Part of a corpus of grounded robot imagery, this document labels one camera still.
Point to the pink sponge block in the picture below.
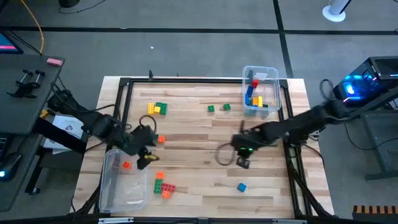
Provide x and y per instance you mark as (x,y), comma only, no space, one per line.
(54,62)

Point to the dark desk shelf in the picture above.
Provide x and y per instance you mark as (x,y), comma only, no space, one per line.
(28,174)

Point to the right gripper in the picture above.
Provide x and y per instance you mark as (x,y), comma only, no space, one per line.
(247,143)

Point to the black computer with blue lights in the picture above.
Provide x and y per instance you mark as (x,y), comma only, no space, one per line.
(382,77)

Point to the white paper sheet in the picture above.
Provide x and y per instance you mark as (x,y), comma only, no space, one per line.
(68,124)

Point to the black caster wheel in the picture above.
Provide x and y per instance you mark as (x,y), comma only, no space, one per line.
(35,190)

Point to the yellow tape tag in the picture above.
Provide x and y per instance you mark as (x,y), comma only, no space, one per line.
(153,157)

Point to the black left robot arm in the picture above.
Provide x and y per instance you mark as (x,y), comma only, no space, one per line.
(102,126)

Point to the computer monitor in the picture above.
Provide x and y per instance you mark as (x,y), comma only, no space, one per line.
(6,42)

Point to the small light blue building block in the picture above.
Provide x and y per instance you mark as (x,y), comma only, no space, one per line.
(242,187)

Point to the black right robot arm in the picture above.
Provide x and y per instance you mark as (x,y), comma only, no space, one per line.
(298,124)

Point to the small yellow building block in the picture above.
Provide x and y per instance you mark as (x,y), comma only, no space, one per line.
(157,109)

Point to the wooden slatted bench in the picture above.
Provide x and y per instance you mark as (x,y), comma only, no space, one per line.
(373,211)

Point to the small green building block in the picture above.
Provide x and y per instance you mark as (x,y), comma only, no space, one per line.
(158,104)
(227,106)
(211,108)
(155,137)

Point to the grey metal cart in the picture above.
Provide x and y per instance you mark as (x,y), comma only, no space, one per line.
(382,149)

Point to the black round base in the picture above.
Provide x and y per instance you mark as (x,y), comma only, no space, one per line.
(69,3)

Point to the yellow and black tool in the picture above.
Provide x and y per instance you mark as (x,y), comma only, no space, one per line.
(44,113)

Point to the clear plastic bin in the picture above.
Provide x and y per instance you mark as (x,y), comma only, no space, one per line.
(124,193)
(270,90)

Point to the black clamp stand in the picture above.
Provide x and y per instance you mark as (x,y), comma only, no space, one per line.
(25,90)

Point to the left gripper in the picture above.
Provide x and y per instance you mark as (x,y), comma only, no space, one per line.
(143,140)

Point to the dark grey desk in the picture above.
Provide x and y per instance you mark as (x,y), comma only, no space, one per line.
(31,105)

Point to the white round stand base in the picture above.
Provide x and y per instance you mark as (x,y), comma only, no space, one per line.
(332,14)

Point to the small orange building block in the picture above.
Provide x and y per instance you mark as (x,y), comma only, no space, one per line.
(160,175)
(126,165)
(161,139)
(166,194)

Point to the black keyboard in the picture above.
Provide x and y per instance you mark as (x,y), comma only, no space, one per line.
(2,146)

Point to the silver metal bracket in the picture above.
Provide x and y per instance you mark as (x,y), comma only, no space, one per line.
(115,220)
(289,221)

